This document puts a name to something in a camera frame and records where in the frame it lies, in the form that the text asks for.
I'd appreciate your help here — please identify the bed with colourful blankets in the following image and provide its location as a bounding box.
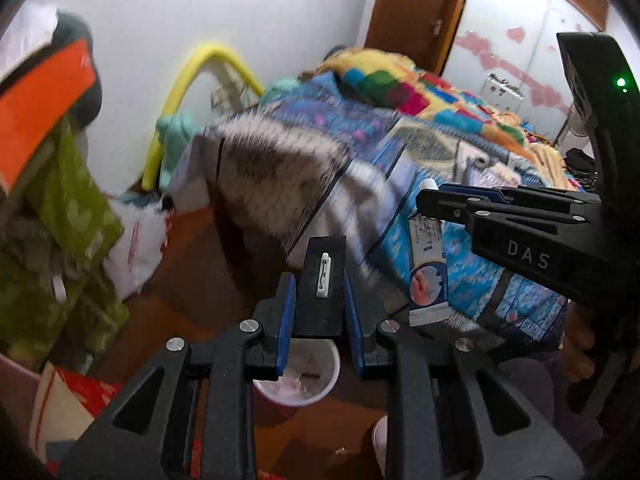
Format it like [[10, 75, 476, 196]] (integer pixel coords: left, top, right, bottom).
[[167, 72, 572, 357]]

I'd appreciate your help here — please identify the white box appliance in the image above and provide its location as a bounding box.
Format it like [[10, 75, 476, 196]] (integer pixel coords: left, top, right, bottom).
[[482, 72, 525, 112]]

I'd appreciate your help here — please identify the brown wooden door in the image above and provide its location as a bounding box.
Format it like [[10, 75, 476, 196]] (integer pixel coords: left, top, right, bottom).
[[364, 0, 477, 77]]

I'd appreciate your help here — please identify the pink box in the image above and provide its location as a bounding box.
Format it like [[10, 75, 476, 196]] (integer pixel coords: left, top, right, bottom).
[[0, 354, 43, 442]]

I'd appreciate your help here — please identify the white plastic bag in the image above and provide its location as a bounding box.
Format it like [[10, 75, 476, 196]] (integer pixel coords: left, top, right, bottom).
[[102, 194, 174, 302]]

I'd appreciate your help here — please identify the colourful patch blanket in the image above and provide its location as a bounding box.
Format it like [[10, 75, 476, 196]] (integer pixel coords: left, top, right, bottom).
[[317, 47, 577, 187]]

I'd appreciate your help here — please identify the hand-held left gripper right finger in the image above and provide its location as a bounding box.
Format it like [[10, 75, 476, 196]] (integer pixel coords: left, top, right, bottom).
[[342, 280, 586, 480]]

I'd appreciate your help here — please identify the teal cloth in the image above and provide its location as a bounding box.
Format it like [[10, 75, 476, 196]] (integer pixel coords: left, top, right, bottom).
[[155, 112, 199, 172]]

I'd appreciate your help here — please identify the frosted sliding wardrobe door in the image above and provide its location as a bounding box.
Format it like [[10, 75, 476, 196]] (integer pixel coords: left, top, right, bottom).
[[545, 0, 608, 111], [444, 0, 557, 113]]

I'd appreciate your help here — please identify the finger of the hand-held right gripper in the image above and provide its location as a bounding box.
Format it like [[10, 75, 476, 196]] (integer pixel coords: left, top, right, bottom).
[[416, 188, 601, 233], [439, 183, 602, 207]]

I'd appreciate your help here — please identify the pale pink object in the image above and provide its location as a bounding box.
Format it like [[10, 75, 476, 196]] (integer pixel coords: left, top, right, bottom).
[[372, 415, 389, 463]]

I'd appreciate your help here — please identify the white printed ointment tube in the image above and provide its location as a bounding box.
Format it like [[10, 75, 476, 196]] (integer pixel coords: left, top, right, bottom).
[[407, 179, 449, 329]]

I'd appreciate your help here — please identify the green patterned bag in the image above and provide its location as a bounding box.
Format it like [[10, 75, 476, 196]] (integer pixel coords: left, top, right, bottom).
[[0, 119, 132, 372]]

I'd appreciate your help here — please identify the white cloth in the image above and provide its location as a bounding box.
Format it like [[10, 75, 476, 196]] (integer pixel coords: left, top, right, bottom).
[[0, 4, 57, 82]]

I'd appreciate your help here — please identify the black striped clothing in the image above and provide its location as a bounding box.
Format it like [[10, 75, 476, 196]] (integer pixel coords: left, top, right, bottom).
[[565, 147, 599, 192]]

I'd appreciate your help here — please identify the yellow foam bed rail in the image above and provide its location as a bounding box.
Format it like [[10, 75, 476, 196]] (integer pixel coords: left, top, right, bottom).
[[141, 44, 266, 192]]

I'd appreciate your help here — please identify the small black box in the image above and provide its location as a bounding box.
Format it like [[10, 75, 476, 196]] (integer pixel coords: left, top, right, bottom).
[[291, 235, 347, 339]]

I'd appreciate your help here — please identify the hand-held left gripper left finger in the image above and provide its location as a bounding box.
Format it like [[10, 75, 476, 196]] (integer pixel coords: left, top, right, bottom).
[[57, 272, 301, 480]]

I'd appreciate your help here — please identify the standing electric fan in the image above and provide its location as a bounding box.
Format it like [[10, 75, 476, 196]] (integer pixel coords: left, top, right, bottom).
[[567, 95, 597, 147]]

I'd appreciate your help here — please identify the person's right hand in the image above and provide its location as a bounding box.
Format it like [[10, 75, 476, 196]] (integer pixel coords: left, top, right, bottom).
[[561, 305, 609, 386]]

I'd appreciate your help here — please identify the red and white bag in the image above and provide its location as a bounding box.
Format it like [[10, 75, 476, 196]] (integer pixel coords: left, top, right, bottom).
[[29, 362, 122, 480]]

